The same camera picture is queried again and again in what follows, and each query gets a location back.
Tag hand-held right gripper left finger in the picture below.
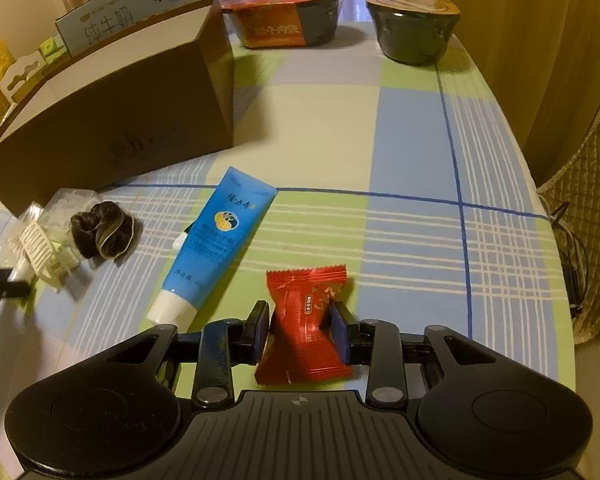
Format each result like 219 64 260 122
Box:
102 301 272 408

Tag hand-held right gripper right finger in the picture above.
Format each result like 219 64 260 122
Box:
329 302 501 408

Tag red candy packet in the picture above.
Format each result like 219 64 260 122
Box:
254 265 355 386

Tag white hair claw clip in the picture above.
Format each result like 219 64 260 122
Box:
10 222 81 288

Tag blue cream tube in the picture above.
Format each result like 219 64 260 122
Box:
146 166 277 325

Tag clear bag of cotton swabs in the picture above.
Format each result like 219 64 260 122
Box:
27 187 103 261

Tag brown cardboard box white inside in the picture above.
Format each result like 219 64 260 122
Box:
0 0 236 216

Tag black velvet scrunchie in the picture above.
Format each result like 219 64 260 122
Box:
70 201 142 263

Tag white box with wave cutout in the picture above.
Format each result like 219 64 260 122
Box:
0 52 48 103

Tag green tissue packs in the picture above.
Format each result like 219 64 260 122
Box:
40 35 73 66

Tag quilted beige cover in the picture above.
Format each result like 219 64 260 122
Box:
535 110 600 346

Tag pale blue milk carton box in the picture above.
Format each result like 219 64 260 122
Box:
55 0 206 56

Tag orange lid black noodle bowl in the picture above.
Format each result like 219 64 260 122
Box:
366 0 462 66

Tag red label instant noodle bowl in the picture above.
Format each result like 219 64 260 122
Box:
221 0 346 50

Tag tan curtain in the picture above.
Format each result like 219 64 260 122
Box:
440 0 600 186

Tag black cable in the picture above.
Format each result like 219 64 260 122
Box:
550 202 588 311

